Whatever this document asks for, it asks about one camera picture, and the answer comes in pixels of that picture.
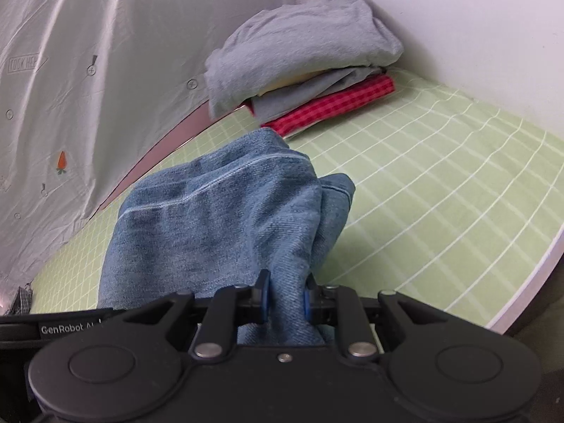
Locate carrot print white sheet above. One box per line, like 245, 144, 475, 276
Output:
0, 0, 339, 292

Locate grey folded shirt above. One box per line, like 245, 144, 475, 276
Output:
204, 0, 404, 118

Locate blue plaid shirt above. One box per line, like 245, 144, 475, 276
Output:
6, 286, 35, 316

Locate green grid mat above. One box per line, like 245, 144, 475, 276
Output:
33, 67, 564, 332

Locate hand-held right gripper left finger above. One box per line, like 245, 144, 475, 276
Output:
124, 269, 271, 360

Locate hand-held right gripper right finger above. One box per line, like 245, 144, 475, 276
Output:
303, 272, 447, 360

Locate red checked folded garment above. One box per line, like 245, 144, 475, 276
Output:
261, 75, 396, 138

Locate pale yellow folded garment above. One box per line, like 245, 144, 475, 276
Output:
259, 69, 322, 98

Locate blue denim jeans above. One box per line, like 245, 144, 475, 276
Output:
98, 127, 357, 347

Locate white foam board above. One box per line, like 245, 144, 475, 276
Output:
321, 0, 564, 138

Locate grey folded garment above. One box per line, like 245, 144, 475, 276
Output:
251, 66, 385, 122

